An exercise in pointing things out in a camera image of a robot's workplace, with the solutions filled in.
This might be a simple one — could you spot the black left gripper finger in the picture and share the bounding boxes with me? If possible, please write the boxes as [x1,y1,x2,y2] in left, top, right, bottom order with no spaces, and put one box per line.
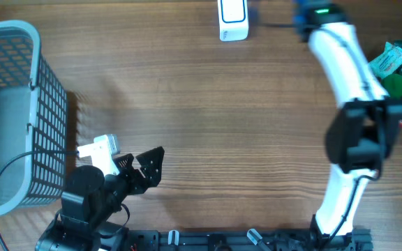
[113,153,134,171]
[136,146,165,187]

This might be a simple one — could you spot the green lid white jar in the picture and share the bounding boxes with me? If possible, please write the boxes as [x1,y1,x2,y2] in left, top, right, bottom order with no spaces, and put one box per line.
[382,73,402,99]

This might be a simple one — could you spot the mint toilet tissue packet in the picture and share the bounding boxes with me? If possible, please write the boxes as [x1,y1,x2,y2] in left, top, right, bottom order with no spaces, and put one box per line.
[369,42,402,79]

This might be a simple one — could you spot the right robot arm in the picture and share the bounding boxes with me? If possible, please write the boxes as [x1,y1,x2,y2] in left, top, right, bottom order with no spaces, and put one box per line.
[294,1,402,248]

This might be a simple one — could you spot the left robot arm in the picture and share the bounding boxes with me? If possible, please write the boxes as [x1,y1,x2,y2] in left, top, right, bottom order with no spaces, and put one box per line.
[35,146,165,250]

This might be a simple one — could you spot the white barcode scanner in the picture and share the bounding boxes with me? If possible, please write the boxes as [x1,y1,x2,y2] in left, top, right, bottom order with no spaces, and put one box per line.
[217,0,249,42]

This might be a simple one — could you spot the grey plastic mesh basket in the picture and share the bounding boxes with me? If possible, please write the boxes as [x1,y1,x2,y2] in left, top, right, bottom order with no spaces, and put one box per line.
[0,20,68,215]

